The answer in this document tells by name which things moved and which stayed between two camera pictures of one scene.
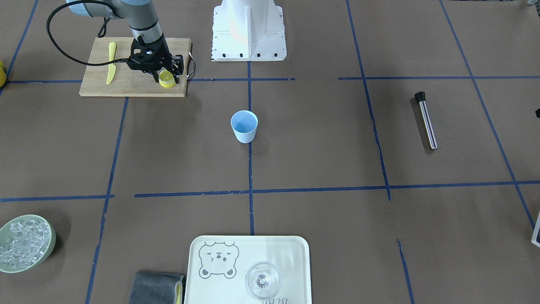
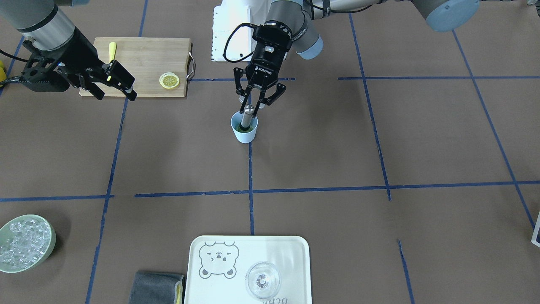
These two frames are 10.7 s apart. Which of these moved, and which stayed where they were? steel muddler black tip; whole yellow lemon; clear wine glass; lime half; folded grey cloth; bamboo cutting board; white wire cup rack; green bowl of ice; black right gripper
Moved: black right gripper; lime half; steel muddler black tip
Stayed: bamboo cutting board; green bowl of ice; clear wine glass; whole yellow lemon; white wire cup rack; folded grey cloth
